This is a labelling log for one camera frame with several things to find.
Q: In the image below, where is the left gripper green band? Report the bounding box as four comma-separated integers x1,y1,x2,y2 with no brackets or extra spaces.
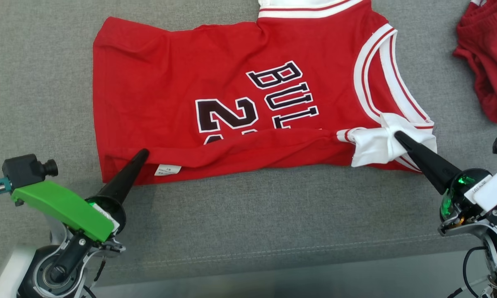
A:
12,149,150,243

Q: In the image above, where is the red basketball jersey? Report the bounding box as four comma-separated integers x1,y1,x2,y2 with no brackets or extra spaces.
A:
92,0,437,185

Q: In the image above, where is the red shorts white stripe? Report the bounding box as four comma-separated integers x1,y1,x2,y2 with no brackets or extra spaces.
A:
453,0,497,127

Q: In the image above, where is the grey fabric sofa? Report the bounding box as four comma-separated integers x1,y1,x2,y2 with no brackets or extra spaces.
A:
0,0,497,287

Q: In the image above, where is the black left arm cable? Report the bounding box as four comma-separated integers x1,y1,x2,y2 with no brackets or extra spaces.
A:
92,256,107,283

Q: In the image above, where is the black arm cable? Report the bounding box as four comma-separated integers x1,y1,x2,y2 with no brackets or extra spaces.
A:
447,246,488,298
92,256,107,283

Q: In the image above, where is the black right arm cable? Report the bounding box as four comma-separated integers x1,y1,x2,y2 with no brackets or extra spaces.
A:
447,246,488,298

